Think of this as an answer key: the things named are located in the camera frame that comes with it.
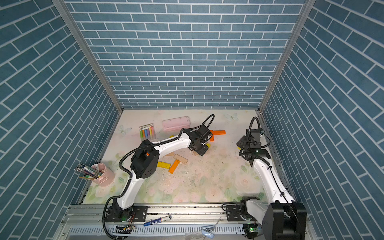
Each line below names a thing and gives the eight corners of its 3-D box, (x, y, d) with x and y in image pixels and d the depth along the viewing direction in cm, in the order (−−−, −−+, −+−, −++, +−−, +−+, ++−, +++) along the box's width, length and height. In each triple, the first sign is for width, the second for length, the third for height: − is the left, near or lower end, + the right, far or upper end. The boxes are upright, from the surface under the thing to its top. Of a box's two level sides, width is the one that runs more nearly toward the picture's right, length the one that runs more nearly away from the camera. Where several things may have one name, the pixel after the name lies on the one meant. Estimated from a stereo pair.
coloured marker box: (141, 142, 103) (140, 140, 102) (139, 128, 111) (138, 126, 110) (156, 138, 106) (155, 136, 104) (153, 124, 114) (152, 123, 112)
